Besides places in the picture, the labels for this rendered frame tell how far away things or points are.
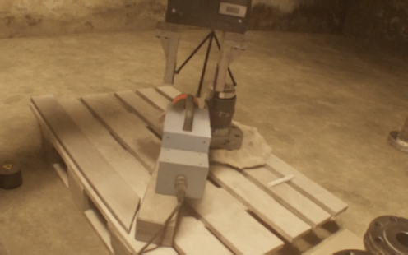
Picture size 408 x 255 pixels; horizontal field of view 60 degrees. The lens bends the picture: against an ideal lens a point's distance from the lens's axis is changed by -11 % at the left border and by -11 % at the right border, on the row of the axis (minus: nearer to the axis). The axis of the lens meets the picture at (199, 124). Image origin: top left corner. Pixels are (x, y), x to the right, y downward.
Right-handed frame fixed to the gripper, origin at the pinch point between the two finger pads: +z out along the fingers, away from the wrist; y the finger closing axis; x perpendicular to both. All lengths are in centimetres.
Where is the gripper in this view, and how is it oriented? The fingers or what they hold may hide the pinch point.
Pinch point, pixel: (195, 73)
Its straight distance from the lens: 118.1
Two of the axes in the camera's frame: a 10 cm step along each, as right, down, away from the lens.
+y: 9.9, 1.4, 0.9
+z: -1.6, 8.9, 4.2
